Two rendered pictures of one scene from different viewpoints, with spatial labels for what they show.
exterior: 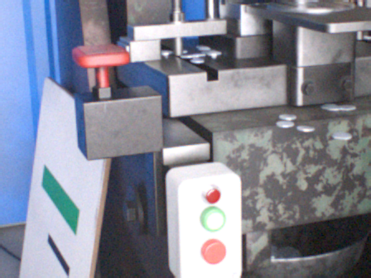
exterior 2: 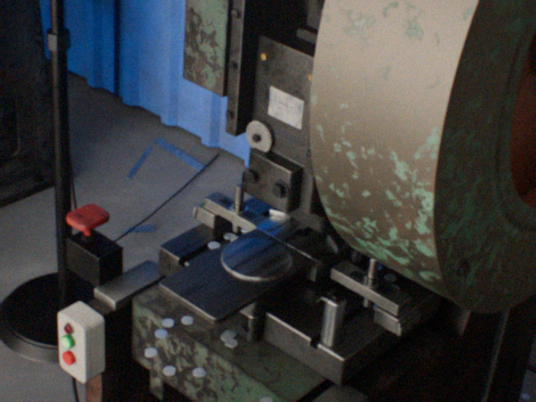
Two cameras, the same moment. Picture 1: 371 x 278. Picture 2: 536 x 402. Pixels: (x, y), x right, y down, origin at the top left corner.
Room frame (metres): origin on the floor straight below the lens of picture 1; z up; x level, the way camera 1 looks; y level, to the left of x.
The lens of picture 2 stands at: (0.26, -1.45, 1.83)
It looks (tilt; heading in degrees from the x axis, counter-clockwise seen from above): 32 degrees down; 57
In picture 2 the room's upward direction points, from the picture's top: 5 degrees clockwise
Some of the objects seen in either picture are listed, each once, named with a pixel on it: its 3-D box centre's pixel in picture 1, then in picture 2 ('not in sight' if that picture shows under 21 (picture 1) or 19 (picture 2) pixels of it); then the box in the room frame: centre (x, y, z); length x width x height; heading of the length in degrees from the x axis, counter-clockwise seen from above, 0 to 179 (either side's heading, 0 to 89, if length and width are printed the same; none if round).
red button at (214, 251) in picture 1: (214, 251); (68, 357); (0.76, -0.02, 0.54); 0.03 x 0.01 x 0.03; 109
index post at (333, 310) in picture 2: not in sight; (333, 317); (1.11, -0.35, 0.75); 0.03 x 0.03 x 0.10; 19
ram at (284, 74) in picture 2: not in sight; (301, 114); (1.14, -0.15, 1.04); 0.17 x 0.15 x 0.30; 19
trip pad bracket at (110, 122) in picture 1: (122, 162); (95, 279); (0.86, 0.08, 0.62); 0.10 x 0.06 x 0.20; 109
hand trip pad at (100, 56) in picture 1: (102, 80); (88, 230); (0.85, 0.10, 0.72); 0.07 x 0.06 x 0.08; 19
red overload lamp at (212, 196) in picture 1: (212, 194); (68, 329); (0.76, -0.02, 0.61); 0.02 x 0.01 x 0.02; 109
